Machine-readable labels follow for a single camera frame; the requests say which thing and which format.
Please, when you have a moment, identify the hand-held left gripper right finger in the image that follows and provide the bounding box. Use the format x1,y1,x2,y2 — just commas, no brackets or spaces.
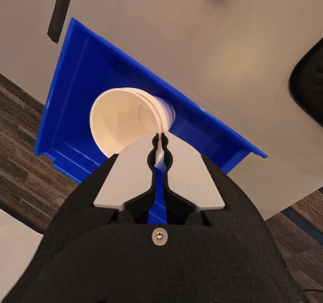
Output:
161,132,226,211

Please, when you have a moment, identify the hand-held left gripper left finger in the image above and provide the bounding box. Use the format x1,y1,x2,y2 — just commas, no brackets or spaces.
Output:
93,133,161,210

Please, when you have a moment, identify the blue plastic bin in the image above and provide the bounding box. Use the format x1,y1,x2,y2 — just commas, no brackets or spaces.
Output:
34,17,268,225

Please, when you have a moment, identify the white low cabinet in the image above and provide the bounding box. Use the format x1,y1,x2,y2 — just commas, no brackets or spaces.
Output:
0,208,43,293

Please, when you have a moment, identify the black textured wrist pad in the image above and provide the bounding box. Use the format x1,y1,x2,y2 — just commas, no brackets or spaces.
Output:
288,38,323,128

